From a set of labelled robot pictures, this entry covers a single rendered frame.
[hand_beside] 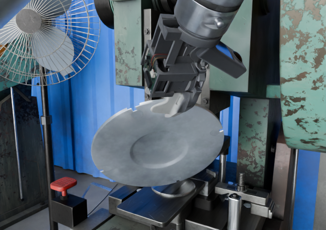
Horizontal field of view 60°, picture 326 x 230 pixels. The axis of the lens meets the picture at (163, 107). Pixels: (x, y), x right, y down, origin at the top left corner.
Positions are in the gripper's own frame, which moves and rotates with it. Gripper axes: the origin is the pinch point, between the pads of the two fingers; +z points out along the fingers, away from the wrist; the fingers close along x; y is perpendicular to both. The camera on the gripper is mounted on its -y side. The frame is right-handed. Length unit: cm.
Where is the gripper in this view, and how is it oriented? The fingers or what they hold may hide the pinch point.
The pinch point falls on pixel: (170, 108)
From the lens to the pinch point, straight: 53.8
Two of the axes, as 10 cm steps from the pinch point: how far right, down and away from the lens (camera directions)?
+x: 2.7, 8.1, -5.3
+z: -2.7, 5.9, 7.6
